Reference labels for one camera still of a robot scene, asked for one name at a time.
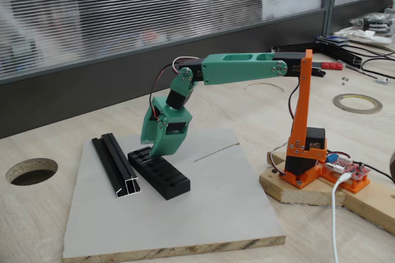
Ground black slotted holder block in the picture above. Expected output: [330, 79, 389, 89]
[127, 148, 191, 201]

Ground black aluminium profile rail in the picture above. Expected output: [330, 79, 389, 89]
[91, 133, 143, 198]

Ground grey plywood board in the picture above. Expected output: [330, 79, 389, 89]
[62, 127, 287, 261]

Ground wooden base block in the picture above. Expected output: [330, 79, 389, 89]
[259, 151, 347, 207]

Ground red hand tool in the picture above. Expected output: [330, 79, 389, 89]
[320, 62, 344, 71]

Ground blue card stack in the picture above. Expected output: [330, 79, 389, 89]
[316, 35, 351, 44]

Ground red controller circuit board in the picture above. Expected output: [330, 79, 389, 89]
[322, 151, 371, 181]

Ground brown wooden plank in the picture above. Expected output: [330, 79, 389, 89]
[339, 182, 395, 236]

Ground white plastic parts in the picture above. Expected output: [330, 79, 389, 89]
[333, 28, 393, 46]

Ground clear plastic bag clutter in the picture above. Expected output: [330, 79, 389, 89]
[349, 12, 395, 34]

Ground servo wire at wrist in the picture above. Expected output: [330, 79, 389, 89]
[149, 56, 206, 113]

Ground servo wire at base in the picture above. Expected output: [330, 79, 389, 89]
[267, 142, 291, 177]

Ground servo wire at elbow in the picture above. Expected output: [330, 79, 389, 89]
[288, 74, 305, 120]

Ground white usb cable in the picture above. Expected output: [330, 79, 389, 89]
[331, 172, 351, 263]

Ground long black frame profile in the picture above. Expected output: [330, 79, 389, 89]
[316, 40, 362, 70]

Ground tape roll ring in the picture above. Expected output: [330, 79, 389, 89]
[332, 93, 383, 115]

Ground looped black cable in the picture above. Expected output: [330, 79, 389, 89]
[360, 52, 395, 80]

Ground thin black controller wire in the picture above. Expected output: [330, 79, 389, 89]
[354, 160, 395, 183]

